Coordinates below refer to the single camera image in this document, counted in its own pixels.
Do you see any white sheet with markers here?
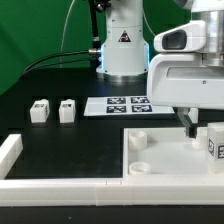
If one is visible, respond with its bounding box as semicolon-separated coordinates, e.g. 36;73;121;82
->
84;96;174;116

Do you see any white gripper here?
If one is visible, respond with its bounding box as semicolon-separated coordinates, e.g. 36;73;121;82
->
147;53;224;138

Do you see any black pole with connector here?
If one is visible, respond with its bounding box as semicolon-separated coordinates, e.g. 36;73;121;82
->
87;0;113;68

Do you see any grey cable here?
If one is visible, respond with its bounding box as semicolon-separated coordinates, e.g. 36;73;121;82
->
59;0;77;69

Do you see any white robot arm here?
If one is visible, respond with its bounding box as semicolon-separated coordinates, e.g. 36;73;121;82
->
97;0;224;137

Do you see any black cable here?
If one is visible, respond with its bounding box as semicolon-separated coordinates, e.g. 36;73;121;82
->
22;49;98;76

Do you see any white L-shaped fence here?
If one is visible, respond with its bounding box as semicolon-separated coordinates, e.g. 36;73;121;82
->
0;134;224;207

